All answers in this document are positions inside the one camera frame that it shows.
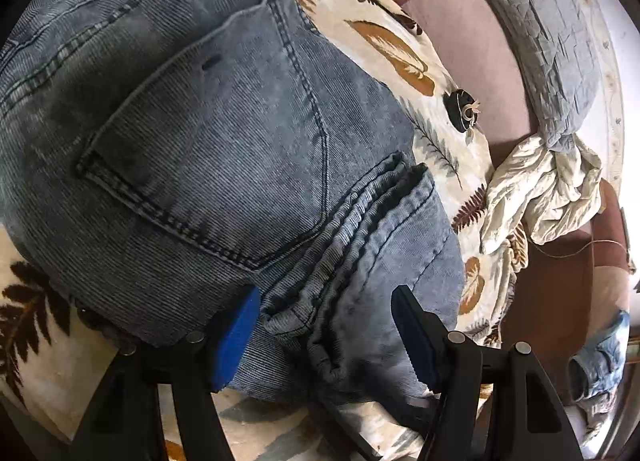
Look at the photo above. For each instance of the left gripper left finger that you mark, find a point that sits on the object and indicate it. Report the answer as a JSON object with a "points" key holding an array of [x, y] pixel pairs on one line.
{"points": [[123, 420]]}

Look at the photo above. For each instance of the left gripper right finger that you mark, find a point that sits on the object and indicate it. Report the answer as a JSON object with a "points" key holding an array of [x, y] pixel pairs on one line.
{"points": [[527, 420]]}

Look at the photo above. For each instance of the blue denim pants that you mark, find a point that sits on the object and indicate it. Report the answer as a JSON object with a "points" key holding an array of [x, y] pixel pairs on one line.
{"points": [[159, 156]]}

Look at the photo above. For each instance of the light blue denim garment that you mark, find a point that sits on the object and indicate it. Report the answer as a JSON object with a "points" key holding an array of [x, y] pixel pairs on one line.
{"points": [[595, 371]]}

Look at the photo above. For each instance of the cream leaf-pattern blanket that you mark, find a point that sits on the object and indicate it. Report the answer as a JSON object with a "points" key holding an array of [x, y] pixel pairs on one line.
{"points": [[54, 350]]}

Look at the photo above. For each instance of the cream crumpled cloth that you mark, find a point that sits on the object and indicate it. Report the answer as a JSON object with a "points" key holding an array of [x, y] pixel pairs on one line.
{"points": [[551, 193]]}

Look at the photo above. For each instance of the small black round object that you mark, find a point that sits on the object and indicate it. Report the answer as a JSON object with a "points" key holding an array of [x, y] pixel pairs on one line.
{"points": [[462, 109]]}

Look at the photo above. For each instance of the grey quilted pillow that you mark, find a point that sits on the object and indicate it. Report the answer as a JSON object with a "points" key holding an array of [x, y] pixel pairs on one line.
{"points": [[558, 63]]}

